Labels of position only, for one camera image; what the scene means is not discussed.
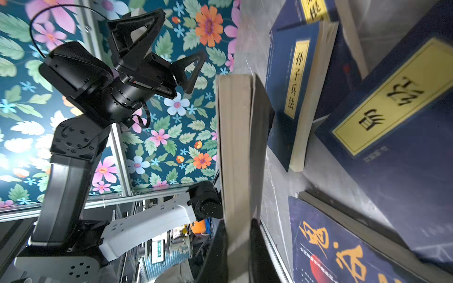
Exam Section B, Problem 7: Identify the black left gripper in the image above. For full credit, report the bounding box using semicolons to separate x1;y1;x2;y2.
107;8;207;119

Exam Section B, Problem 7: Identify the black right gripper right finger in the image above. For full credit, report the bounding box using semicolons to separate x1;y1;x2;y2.
248;219;280;283

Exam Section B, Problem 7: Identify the purple book orange calligraphy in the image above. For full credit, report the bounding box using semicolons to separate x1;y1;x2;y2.
287;195;422;283

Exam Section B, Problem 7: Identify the navy book large yellow label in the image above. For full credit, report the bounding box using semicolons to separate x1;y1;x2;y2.
316;1;453;268

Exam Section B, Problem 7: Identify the black book red spine text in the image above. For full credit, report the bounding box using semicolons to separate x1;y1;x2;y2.
216;74;274;283

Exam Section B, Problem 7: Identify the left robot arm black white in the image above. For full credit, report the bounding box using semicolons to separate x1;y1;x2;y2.
14;9;223;283

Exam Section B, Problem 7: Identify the navy book Sunzi label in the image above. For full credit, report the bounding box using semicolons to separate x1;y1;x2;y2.
265;21;339;172

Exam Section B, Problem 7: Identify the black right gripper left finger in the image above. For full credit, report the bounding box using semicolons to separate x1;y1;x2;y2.
195;220;228;283

